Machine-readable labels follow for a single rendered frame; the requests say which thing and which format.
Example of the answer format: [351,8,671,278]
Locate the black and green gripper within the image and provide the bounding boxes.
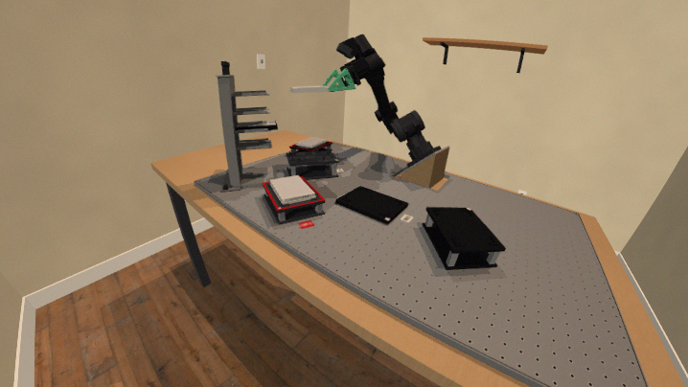
[322,65,370,92]

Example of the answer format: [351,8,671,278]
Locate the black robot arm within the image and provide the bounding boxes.
[336,34,441,168]

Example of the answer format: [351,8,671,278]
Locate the grey slotted rack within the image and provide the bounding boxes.
[218,77,274,187]

